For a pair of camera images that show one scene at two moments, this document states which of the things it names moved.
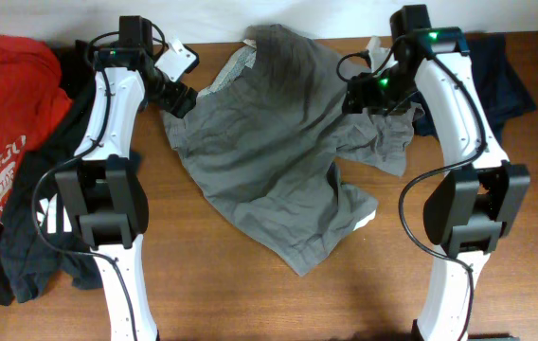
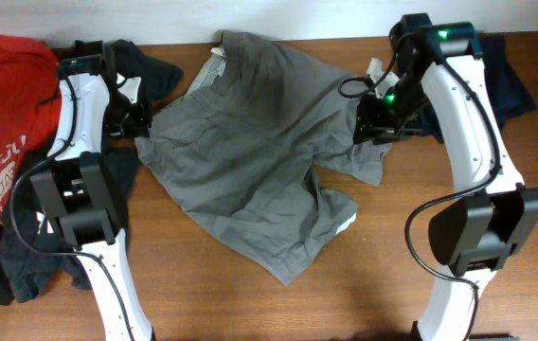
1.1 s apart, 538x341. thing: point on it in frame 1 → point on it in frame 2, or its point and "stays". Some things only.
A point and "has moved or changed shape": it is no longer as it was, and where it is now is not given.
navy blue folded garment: (501, 88) stays
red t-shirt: (26, 102) stays
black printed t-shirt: (34, 244) stays
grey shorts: (268, 127) has moved or changed shape
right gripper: (361, 96) → (373, 126)
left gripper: (170, 101) → (138, 129)
